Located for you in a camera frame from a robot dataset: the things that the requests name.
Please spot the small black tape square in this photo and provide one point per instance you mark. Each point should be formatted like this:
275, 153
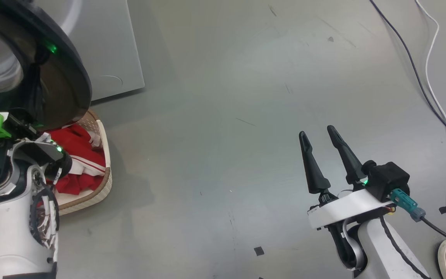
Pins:
259, 251

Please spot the cream perforated laundry basket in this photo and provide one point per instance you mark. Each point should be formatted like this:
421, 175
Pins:
91, 199

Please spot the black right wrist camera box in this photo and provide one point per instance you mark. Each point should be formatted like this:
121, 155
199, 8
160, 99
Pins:
387, 180

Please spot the red garment with white trim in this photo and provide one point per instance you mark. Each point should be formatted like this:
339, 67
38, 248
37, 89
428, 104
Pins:
76, 143

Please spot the black round washing machine door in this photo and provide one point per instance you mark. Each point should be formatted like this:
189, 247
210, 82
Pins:
68, 77

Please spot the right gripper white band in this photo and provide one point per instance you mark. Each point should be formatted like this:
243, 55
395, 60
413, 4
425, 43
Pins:
347, 207

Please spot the white washing machine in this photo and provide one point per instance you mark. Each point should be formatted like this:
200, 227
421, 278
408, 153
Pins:
103, 46

